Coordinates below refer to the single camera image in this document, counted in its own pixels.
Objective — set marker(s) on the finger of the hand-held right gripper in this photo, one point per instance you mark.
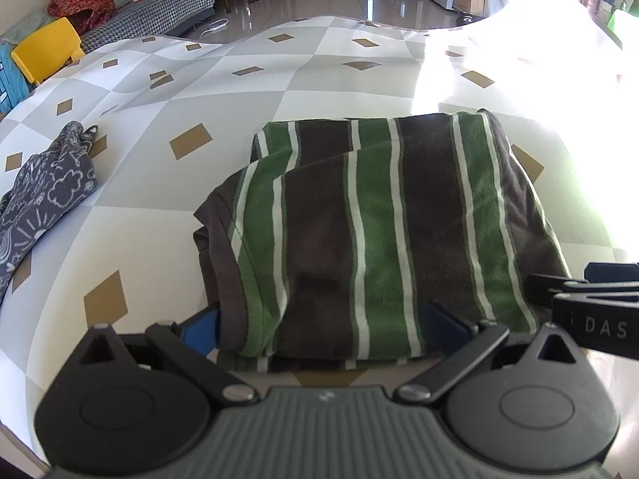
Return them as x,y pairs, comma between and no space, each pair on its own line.
549,287
614,272

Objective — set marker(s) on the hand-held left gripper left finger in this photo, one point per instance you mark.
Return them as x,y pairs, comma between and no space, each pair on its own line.
202,329

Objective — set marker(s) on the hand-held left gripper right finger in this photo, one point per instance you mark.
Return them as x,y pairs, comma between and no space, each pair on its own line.
447,327

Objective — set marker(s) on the green brown striped t-shirt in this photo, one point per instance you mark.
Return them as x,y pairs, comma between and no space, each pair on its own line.
379,209

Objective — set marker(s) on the dark grey printed cloth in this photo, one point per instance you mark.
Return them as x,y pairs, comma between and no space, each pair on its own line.
45,194

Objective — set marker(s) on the grey white diamond-pattern mat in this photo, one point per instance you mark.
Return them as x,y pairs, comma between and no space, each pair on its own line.
324,90

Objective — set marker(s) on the black slipper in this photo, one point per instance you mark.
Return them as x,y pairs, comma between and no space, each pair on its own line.
467,19

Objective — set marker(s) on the white power strip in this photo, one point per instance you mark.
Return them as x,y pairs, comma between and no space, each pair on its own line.
219,23

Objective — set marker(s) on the yellow plastic chair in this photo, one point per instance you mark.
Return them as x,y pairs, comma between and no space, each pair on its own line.
45,50

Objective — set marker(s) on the houndstooth sofa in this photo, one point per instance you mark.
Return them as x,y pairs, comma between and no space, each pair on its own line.
150,10

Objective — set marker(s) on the grey-green cushion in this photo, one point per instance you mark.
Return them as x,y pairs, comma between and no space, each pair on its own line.
25,27

